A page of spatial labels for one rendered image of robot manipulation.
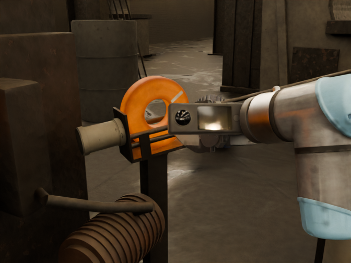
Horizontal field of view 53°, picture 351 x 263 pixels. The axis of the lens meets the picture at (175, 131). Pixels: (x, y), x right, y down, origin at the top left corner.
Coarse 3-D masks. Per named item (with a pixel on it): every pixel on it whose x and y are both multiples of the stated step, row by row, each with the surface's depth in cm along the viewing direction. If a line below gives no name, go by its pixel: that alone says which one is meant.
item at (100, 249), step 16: (96, 224) 67; (112, 224) 67; (128, 224) 69; (144, 224) 72; (160, 224) 76; (80, 240) 63; (96, 240) 63; (112, 240) 64; (128, 240) 67; (144, 240) 71; (64, 256) 64; (80, 256) 62; (96, 256) 62; (112, 256) 62; (128, 256) 66
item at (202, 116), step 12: (168, 108) 53; (180, 108) 52; (192, 108) 53; (204, 108) 53; (216, 108) 53; (228, 108) 53; (240, 108) 54; (168, 120) 53; (180, 120) 52; (192, 120) 52; (204, 120) 53; (216, 120) 53; (228, 120) 53; (168, 132) 53; (180, 132) 52; (192, 132) 52; (204, 132) 53; (216, 132) 53; (228, 132) 53; (240, 132) 53
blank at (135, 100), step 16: (144, 80) 74; (160, 80) 75; (128, 96) 73; (144, 96) 74; (160, 96) 76; (176, 96) 78; (128, 112) 73; (144, 112) 75; (144, 128) 76; (160, 144) 79
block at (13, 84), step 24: (0, 96) 56; (24, 96) 59; (0, 120) 58; (24, 120) 60; (0, 144) 60; (24, 144) 61; (0, 168) 62; (24, 168) 61; (48, 168) 66; (0, 192) 64; (24, 192) 62; (48, 192) 67; (24, 216) 63
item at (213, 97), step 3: (207, 96) 276; (210, 96) 274; (213, 96) 274; (216, 96) 276; (198, 99) 270; (201, 99) 263; (204, 99) 268; (210, 99) 263; (213, 99) 254; (216, 99) 265; (219, 99) 269; (222, 99) 275; (213, 102) 249; (225, 147) 258; (228, 147) 258
